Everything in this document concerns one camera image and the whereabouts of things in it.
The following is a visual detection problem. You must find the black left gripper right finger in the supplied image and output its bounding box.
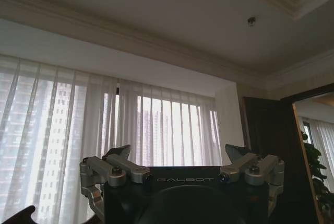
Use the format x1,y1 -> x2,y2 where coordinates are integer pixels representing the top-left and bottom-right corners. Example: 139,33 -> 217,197
219,144 -> 285,211

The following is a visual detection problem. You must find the white sheer curtain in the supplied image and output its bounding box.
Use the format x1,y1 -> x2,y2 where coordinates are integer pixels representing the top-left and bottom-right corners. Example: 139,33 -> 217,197
0,54 -> 223,224

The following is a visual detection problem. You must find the dark wooden door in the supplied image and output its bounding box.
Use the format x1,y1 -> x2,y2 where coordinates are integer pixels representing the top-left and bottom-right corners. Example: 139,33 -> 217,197
241,96 -> 314,224

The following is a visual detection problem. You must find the white curtain behind doorway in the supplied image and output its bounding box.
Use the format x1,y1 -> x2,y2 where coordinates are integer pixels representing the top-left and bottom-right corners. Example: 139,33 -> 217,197
299,115 -> 334,185

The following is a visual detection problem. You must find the green leafy plant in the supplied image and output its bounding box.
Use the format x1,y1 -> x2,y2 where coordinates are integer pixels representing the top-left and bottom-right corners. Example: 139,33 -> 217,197
300,129 -> 334,222

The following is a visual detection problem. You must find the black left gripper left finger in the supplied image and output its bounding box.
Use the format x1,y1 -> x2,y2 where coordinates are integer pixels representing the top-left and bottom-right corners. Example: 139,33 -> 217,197
79,144 -> 153,221

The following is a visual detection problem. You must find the dark carved wooden chair back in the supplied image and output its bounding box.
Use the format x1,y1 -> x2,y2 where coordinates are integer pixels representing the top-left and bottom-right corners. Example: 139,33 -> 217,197
0,204 -> 36,224

